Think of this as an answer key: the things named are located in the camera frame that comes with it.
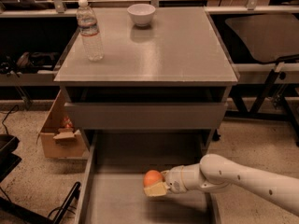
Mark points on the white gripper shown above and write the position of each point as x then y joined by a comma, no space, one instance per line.
175,178

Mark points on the orange fruit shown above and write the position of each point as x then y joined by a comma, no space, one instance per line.
152,177

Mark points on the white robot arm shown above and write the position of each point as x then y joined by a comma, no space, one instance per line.
214,173

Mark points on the open grey middle drawer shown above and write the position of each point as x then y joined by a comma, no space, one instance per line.
112,189

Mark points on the closed grey top drawer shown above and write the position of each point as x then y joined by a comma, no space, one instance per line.
146,116

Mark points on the grey drawer cabinet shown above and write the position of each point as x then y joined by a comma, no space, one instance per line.
177,59

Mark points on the brown cardboard box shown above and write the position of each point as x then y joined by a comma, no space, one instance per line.
60,139

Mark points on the black stand base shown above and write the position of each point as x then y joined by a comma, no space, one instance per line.
28,196

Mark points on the white ceramic bowl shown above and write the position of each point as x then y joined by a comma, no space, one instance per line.
141,14

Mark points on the black headphones on shelf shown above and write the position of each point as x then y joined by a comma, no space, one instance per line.
30,62

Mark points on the black office chair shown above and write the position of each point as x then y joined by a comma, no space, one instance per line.
268,37

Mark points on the clear plastic water bottle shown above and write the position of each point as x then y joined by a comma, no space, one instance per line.
89,31

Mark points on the grey metal shelf rail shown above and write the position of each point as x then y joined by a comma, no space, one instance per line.
43,78

